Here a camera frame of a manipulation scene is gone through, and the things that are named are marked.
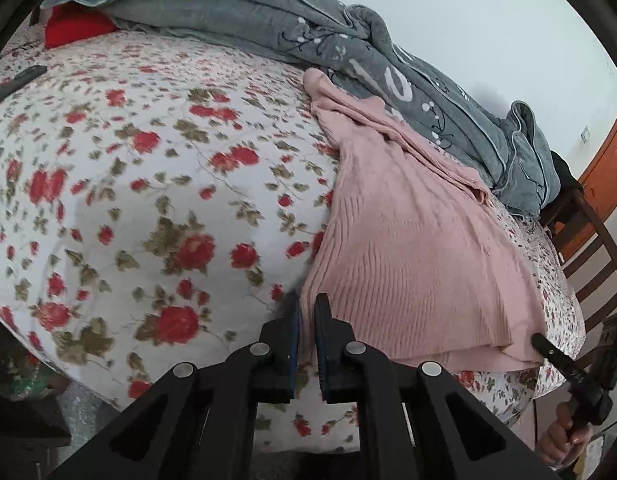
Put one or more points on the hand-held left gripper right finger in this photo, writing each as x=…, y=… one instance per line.
x=322, y=352

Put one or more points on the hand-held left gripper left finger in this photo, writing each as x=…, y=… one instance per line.
x=291, y=342

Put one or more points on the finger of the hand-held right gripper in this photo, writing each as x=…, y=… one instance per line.
x=553, y=355

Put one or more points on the pink knit sweater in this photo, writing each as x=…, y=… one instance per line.
x=413, y=240

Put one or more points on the person's right hand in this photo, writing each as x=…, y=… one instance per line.
x=555, y=442

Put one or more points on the dark wooden chair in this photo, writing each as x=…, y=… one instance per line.
x=595, y=280

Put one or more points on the orange wooden door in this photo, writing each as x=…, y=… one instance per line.
x=605, y=180

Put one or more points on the dark cloth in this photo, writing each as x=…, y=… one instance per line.
x=563, y=172

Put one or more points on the floral bed sheet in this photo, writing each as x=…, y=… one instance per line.
x=138, y=185

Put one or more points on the green cloth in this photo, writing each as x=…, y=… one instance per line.
x=28, y=377

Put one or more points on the grey printed quilt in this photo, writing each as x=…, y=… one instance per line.
x=238, y=5

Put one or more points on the dark flat object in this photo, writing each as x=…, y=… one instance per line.
x=18, y=84

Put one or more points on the red pillow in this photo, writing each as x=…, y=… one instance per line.
x=76, y=27

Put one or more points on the white wall socket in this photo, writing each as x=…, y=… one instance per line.
x=585, y=134

